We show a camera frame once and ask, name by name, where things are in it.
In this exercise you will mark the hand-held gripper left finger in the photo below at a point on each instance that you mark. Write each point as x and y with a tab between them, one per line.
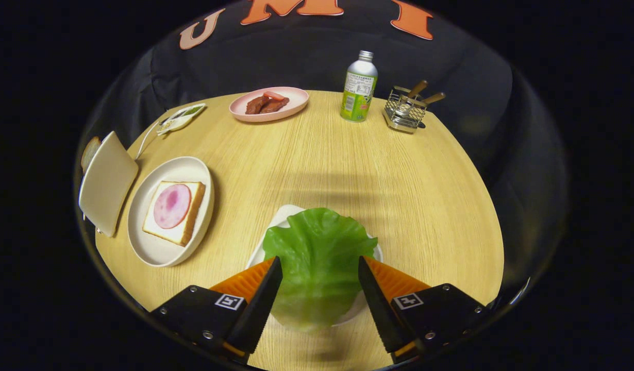
257	309

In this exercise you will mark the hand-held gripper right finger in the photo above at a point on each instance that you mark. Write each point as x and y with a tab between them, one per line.
381	309

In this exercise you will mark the green lettuce leaf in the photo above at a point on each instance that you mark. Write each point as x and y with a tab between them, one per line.
319	257

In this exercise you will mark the plain white bread slice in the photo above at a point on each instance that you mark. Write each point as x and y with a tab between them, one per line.
89	152

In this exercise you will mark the small white plate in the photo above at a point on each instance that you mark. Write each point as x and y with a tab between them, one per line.
285	214

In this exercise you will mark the bread slice under ham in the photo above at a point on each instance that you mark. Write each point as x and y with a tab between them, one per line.
185	232

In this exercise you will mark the large white round plate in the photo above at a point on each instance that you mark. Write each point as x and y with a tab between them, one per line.
167	252

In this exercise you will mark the pink ham slice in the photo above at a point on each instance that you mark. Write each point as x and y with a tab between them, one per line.
171	206

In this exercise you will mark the white toaster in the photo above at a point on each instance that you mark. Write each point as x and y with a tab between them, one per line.
108	185

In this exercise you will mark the brown meat slice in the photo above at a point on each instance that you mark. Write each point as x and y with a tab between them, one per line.
276	105
254	105

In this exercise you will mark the white divided bean dish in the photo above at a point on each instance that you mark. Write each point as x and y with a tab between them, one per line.
180	119

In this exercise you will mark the pink plate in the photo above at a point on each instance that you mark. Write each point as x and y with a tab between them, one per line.
296	100

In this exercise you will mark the red sausage piece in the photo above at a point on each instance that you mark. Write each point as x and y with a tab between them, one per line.
273	95

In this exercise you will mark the green and silver bottle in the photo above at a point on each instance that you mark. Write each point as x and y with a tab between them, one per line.
358	90

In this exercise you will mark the black backdrop cloth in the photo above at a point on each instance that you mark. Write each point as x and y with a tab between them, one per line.
296	56

